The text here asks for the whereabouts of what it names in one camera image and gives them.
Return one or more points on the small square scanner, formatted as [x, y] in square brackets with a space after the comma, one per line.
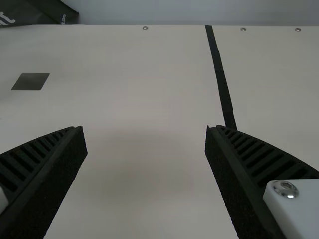
[31, 81]

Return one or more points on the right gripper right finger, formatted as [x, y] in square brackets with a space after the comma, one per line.
[249, 179]

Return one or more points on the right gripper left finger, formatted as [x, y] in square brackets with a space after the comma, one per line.
[37, 179]

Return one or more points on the black strip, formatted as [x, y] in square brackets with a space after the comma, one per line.
[219, 72]

